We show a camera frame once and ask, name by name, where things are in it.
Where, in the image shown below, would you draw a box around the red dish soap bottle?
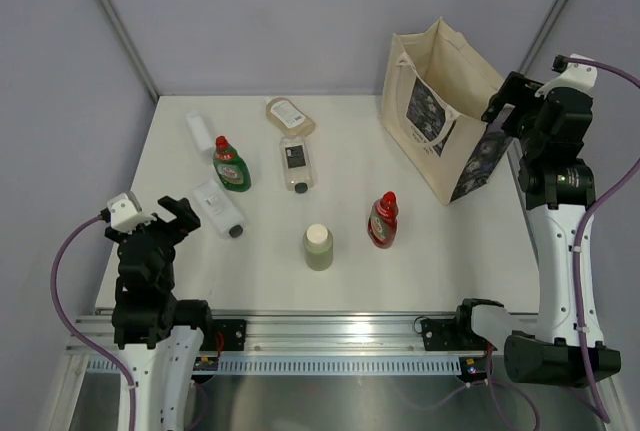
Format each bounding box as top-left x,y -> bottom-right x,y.
367,191 -> 399,249

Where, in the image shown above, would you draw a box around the frosted white bottle black cap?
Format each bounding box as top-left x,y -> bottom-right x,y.
194,180 -> 245,238

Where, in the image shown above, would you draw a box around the aluminium mounting rail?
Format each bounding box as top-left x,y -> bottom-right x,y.
64,308 -> 511,356

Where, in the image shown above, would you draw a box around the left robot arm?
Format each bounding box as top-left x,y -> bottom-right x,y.
105,192 -> 215,430

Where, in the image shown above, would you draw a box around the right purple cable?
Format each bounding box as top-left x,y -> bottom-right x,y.
399,63 -> 640,431

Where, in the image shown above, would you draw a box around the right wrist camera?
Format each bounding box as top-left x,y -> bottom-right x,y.
535,54 -> 597,98

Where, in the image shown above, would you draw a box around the aluminium frame post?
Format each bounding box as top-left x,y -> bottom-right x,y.
518,0 -> 570,74
94,0 -> 161,103

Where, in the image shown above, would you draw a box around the clear bottle black label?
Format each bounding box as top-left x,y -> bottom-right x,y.
280,136 -> 314,194

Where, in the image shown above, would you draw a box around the white slotted cable duct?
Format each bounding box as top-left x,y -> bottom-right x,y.
85,354 -> 464,376

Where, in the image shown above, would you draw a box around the beige canvas tote bag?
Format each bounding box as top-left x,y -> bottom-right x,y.
380,19 -> 511,205

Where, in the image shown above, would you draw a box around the amber liquid bottle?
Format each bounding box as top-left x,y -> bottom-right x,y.
265,97 -> 316,138

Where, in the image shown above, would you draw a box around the right aluminium frame post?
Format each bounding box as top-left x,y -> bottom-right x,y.
518,0 -> 570,74

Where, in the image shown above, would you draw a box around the green dish soap bottle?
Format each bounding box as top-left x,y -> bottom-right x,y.
213,135 -> 251,192

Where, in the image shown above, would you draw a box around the pale green round bottle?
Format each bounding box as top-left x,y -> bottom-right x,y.
302,223 -> 334,271

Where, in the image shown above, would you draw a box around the small white tube bottle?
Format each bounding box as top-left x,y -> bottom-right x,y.
186,111 -> 215,155

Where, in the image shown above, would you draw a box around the left aluminium frame post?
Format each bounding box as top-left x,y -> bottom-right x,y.
94,0 -> 161,103

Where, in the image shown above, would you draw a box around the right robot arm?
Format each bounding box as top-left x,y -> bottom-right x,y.
452,70 -> 621,388

